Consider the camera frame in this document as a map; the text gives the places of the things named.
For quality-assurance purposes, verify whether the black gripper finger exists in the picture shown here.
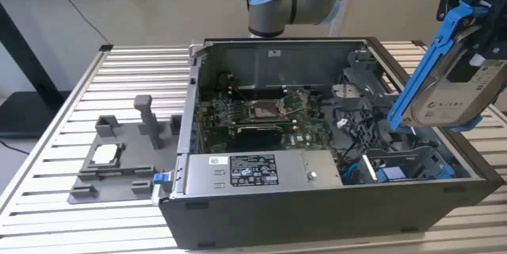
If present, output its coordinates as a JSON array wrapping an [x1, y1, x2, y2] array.
[[446, 36, 483, 83]]

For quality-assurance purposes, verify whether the hard disk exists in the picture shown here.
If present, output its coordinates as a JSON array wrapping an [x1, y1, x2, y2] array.
[[387, 0, 507, 133]]

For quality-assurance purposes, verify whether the disk bay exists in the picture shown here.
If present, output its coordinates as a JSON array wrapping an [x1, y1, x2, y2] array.
[[362, 145, 453, 184]]

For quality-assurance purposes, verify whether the blue disk carrier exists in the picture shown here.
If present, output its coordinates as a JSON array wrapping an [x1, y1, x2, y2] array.
[[375, 167, 406, 183]]

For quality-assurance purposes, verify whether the perforated metal drive cage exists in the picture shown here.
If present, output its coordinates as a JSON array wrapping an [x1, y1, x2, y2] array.
[[320, 49, 401, 148]]

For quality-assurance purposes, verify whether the green motherboard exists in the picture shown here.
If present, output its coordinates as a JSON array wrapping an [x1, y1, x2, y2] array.
[[198, 84, 342, 154]]

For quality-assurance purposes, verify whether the CPU socket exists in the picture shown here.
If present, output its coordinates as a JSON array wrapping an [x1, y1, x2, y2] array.
[[244, 99, 286, 121]]

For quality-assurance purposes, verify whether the dark grey PC case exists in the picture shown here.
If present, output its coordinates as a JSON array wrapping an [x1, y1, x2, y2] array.
[[152, 36, 506, 250]]

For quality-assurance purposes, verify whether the silver power supply unit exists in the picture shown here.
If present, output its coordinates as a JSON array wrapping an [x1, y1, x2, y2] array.
[[184, 150, 344, 194]]

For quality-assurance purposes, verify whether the blue case latch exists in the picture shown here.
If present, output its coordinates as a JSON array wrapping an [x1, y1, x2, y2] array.
[[151, 171, 175, 185]]

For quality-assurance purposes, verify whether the grey parts rack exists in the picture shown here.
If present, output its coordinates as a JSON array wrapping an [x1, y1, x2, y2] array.
[[67, 94, 183, 205]]

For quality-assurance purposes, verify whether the silver CPU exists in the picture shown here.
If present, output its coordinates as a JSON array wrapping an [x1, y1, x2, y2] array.
[[90, 144, 122, 165]]

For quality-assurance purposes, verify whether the black monitor stand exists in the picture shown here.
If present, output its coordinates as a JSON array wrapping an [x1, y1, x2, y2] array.
[[0, 1, 72, 139]]

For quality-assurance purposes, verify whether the silver metal bracket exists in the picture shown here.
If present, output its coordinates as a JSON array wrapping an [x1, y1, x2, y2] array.
[[331, 83, 374, 100]]

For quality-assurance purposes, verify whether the blue flat wire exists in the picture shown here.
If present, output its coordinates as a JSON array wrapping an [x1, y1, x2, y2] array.
[[340, 161, 362, 184]]

